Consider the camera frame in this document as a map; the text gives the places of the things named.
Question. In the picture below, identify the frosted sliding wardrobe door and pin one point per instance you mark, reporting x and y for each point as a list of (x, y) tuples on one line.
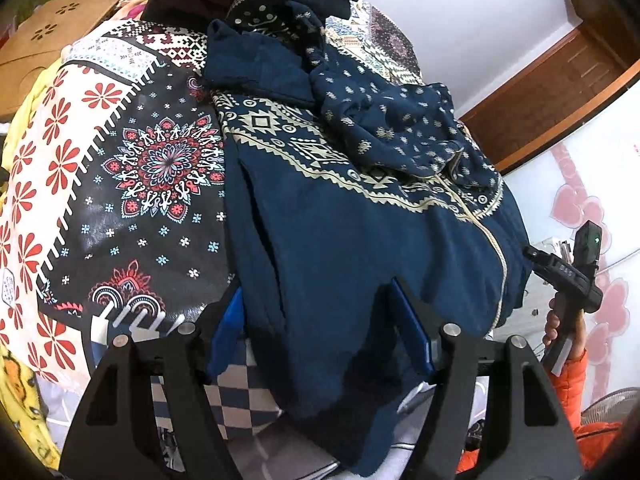
[(600, 185)]

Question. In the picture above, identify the wooden overhead cabinet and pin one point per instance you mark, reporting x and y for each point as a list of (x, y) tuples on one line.
[(600, 0)]

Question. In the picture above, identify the navy patterned zip garment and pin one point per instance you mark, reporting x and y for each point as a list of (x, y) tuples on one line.
[(325, 240)]

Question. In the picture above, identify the person's right hand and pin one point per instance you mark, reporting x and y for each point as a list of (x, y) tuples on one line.
[(551, 322)]

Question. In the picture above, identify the cardboard box with cutouts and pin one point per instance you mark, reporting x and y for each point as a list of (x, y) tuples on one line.
[(45, 45)]

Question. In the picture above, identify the brown wooden door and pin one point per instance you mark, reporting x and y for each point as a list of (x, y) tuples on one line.
[(565, 75)]

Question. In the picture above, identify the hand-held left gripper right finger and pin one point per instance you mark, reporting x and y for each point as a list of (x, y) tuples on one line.
[(412, 327)]

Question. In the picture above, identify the electric fan grille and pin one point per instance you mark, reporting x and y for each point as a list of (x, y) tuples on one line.
[(607, 402)]

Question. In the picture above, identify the person's right forearm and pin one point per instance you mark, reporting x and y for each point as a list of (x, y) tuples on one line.
[(575, 385)]

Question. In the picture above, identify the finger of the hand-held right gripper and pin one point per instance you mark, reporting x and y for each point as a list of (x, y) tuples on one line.
[(537, 256)]

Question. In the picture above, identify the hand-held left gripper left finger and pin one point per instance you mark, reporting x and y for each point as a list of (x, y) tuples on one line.
[(227, 330)]

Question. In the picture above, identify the patchwork printed bedspread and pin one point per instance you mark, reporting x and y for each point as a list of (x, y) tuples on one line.
[(150, 160)]

